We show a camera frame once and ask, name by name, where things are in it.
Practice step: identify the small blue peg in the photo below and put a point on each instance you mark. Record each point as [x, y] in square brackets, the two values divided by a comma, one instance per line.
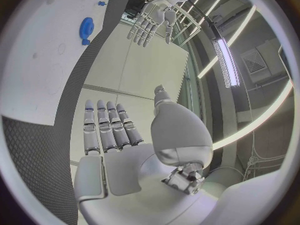
[101, 3]

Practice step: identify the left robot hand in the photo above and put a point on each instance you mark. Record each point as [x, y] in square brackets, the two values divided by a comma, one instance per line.
[154, 13]

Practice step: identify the white task board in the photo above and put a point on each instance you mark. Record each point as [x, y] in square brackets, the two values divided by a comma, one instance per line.
[35, 60]

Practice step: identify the glowing light bar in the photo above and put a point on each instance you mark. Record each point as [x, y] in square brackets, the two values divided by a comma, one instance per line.
[228, 63]

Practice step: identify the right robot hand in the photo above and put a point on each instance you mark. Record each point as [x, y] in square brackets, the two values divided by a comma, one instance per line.
[140, 172]

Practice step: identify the metal frame rack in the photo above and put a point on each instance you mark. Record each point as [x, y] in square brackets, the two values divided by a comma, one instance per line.
[187, 22]

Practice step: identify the blue gear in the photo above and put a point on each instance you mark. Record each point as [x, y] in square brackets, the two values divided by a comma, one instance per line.
[86, 28]

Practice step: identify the dark equipment rack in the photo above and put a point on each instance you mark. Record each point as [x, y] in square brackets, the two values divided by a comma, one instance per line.
[138, 1]

